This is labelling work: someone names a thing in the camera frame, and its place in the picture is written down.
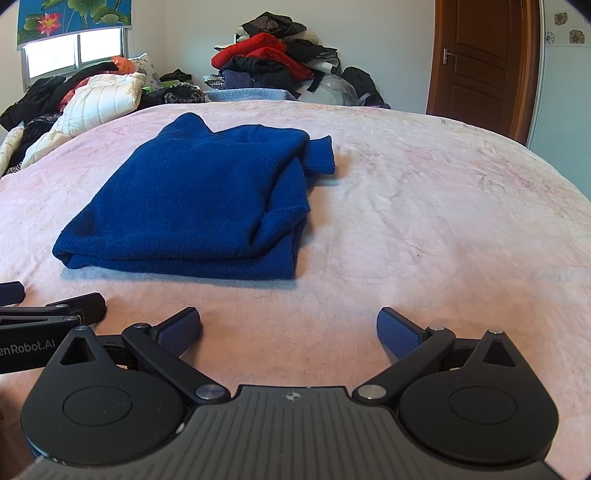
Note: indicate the orange garment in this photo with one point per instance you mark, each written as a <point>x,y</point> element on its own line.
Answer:
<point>123,64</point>

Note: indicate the blue knit sweater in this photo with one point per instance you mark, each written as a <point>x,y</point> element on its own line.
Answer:
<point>194,198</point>

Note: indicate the pink bed blanket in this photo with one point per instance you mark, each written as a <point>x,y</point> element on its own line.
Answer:
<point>438,230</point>

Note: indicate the checked cloth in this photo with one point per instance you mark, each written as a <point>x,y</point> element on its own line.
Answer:
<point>214,82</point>

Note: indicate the white quilted jacket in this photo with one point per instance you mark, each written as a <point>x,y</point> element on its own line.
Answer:
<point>101,99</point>

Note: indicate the floral pillow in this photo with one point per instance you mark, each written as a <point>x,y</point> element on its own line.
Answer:
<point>145,67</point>

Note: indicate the small black garment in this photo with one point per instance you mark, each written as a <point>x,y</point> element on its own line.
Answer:
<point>175,76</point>

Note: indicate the flower wall sticker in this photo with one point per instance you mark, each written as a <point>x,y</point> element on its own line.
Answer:
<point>576,36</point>
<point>549,37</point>
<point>561,19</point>

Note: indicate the dark patterned cloth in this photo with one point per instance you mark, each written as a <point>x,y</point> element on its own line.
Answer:
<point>37,129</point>

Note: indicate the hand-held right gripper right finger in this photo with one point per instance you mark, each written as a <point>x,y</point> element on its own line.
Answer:
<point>400,330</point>

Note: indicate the light blue blanket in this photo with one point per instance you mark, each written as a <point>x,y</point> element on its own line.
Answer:
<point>249,94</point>

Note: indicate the pile of clothes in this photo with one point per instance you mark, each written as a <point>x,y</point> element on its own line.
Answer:
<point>263,55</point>

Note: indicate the leopard patterned cloth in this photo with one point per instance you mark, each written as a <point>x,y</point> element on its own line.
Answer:
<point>180,94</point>

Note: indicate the clear plastic bag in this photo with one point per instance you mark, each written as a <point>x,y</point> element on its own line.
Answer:
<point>334,90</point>

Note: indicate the lotus print roller blind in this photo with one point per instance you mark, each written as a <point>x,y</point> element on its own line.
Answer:
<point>69,18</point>

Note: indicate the window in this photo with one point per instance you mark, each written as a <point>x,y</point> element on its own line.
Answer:
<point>53,55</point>

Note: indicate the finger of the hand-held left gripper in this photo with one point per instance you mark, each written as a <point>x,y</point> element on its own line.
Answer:
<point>11,293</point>
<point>87,307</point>

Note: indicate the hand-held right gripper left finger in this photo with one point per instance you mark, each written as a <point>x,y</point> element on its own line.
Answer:
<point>178,330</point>

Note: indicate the black bag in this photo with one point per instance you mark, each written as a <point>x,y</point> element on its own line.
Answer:
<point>362,83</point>

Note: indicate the black garment heap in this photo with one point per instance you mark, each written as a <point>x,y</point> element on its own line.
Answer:
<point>37,94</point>

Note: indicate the green cloth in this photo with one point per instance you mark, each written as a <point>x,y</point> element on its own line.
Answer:
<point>161,84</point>

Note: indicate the brown wooden door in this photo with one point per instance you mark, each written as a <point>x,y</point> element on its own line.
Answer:
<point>482,60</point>

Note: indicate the white printed sheet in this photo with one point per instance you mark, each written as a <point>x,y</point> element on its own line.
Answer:
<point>9,147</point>

